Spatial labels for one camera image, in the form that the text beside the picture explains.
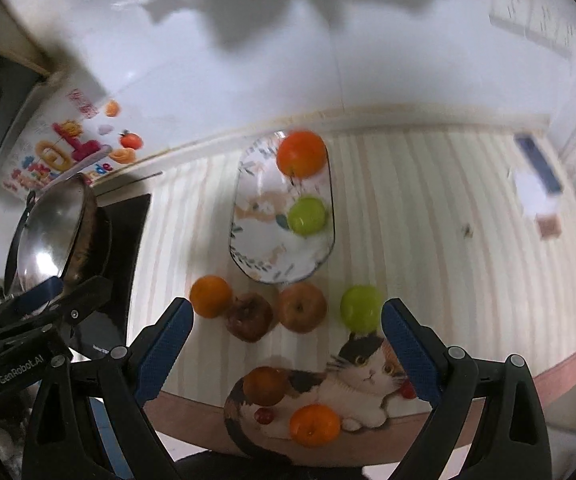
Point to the blue smartphone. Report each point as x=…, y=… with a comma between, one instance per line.
x=538, y=162

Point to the steel wok with lid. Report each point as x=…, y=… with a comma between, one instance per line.
x=48, y=230

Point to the colourful wall stickers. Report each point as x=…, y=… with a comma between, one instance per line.
x=68, y=150

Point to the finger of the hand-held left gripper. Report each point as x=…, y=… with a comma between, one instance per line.
x=80, y=302
x=38, y=295

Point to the striped mat with cat print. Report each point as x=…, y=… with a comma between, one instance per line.
x=418, y=210

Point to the white wall socket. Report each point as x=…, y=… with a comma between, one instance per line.
x=539, y=20
x=508, y=5
x=564, y=35

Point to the large orange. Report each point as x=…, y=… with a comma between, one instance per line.
x=301, y=154

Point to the black induction cooktop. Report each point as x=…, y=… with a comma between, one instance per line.
x=118, y=270

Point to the dark purple-red fruit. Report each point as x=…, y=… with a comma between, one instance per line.
x=249, y=317

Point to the dark wok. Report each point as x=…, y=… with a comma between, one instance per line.
x=97, y=245

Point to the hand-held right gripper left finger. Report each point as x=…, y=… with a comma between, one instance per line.
x=168, y=345

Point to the green apple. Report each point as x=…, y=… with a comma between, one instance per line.
x=361, y=307
x=307, y=216

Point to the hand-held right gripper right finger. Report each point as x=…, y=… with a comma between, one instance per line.
x=408, y=355

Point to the red-brown apple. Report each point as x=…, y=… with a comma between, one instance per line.
x=301, y=306

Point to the white paper sheet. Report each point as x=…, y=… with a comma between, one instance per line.
x=532, y=196

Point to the small brown card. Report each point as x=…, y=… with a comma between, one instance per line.
x=548, y=225

